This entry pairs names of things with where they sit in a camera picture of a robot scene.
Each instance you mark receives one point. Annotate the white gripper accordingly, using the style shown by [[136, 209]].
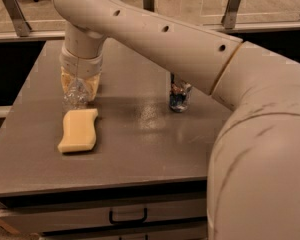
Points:
[[79, 65]]

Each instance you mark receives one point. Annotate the clear plastic water bottle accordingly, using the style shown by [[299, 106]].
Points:
[[77, 95]]

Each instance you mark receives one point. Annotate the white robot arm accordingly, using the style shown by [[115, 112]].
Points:
[[253, 184]]

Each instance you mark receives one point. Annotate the yellow sponge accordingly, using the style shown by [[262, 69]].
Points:
[[78, 131]]

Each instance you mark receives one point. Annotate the silver blue drink can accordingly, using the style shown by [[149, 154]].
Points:
[[180, 93]]

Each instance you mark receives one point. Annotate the upper grey drawer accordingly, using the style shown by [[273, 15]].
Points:
[[41, 220]]

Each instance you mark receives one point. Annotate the grey drawer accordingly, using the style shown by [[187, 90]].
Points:
[[41, 220], [183, 231]]

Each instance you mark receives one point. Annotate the lower grey drawer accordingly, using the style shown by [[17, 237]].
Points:
[[183, 231]]

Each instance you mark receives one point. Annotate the left metal bracket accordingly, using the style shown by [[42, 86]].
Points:
[[21, 27]]

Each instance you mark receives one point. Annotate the black drawer handle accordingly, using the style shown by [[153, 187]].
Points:
[[128, 216]]

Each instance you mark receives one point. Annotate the right metal bracket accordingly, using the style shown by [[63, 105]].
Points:
[[229, 19]]

